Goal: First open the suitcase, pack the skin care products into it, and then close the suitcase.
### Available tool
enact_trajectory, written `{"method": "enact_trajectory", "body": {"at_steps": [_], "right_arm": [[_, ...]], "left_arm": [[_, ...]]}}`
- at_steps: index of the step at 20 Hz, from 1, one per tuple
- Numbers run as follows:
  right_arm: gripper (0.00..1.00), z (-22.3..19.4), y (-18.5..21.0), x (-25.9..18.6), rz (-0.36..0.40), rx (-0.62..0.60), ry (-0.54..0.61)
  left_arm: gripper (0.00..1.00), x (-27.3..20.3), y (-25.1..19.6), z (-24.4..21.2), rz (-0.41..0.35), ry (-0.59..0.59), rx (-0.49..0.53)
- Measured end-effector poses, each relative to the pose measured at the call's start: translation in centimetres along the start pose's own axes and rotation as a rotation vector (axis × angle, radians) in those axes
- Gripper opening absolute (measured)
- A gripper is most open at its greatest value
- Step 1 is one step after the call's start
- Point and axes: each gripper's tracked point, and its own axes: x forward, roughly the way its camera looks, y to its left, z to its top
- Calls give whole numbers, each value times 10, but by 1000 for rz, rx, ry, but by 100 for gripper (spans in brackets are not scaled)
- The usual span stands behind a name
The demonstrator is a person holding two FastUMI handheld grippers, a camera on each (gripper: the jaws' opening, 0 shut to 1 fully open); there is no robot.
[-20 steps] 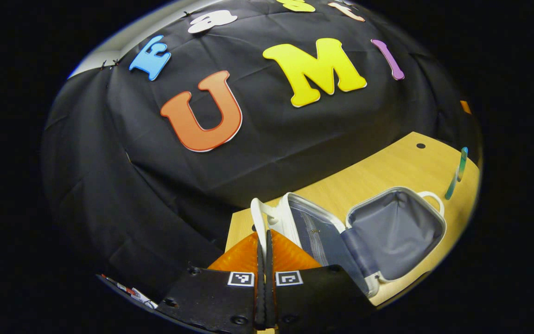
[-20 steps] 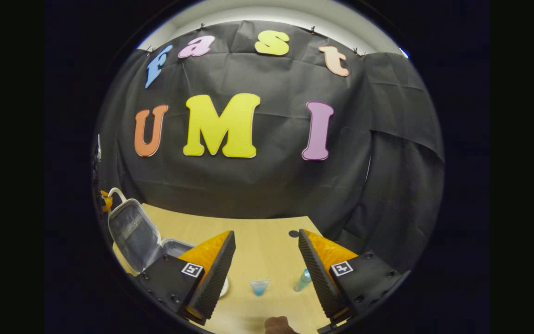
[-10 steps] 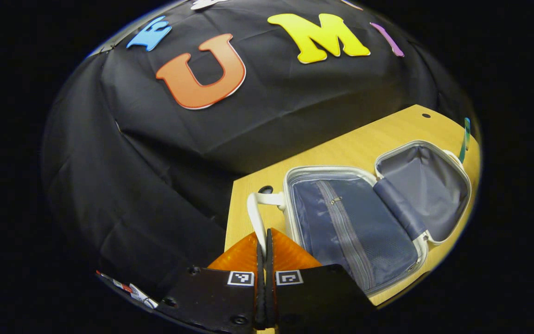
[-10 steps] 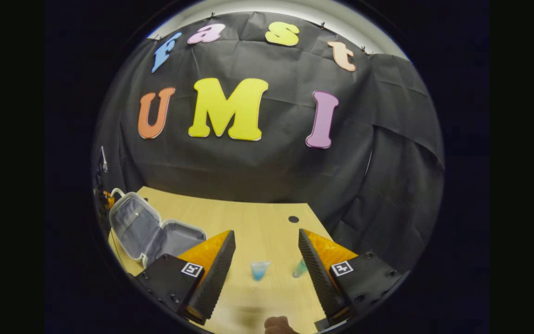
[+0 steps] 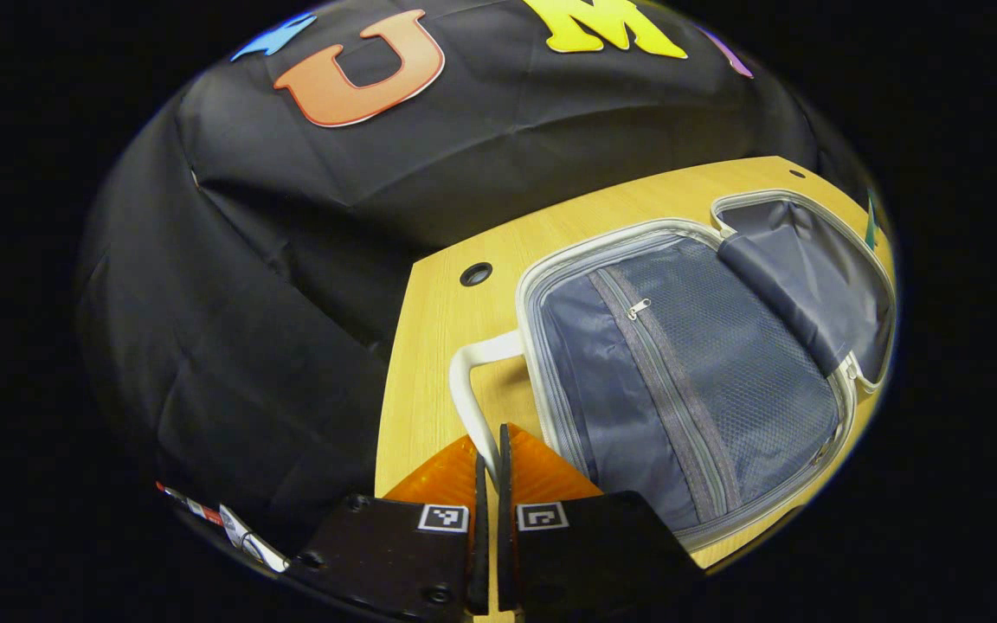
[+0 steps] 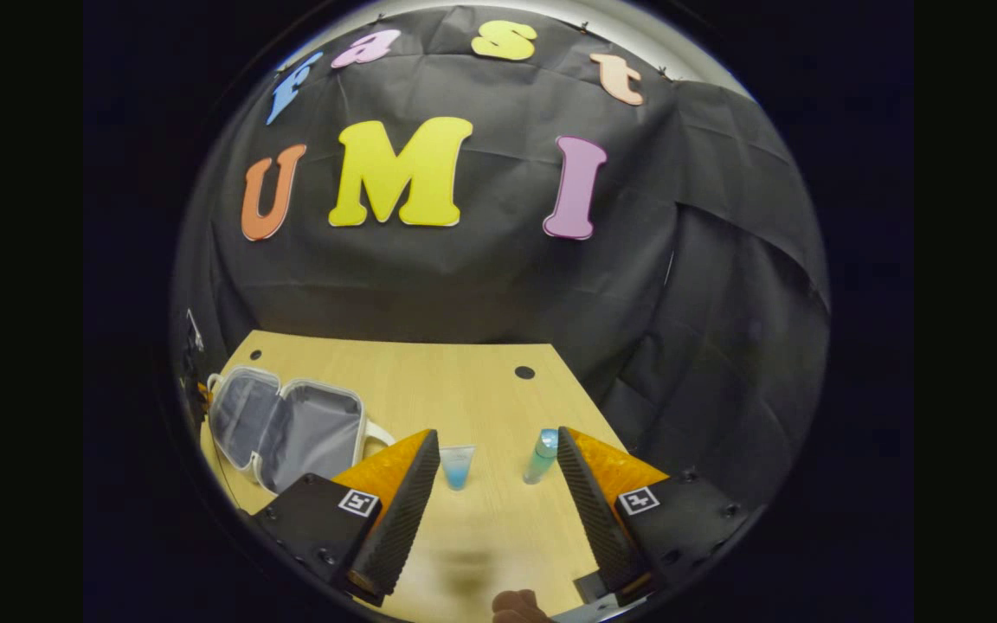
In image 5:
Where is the white suitcase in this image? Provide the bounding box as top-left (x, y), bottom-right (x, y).
top-left (449, 189), bottom-right (897, 555)

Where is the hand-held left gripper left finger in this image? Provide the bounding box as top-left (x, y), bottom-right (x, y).
top-left (286, 433), bottom-right (492, 620)

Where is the white printed board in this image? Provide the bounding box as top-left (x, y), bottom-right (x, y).
top-left (157, 480), bottom-right (292, 574)

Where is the black backdrop cloth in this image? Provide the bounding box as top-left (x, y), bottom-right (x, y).
top-left (74, 0), bottom-right (863, 555)

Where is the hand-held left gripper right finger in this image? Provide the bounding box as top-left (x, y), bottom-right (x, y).
top-left (498, 422), bottom-right (709, 619)

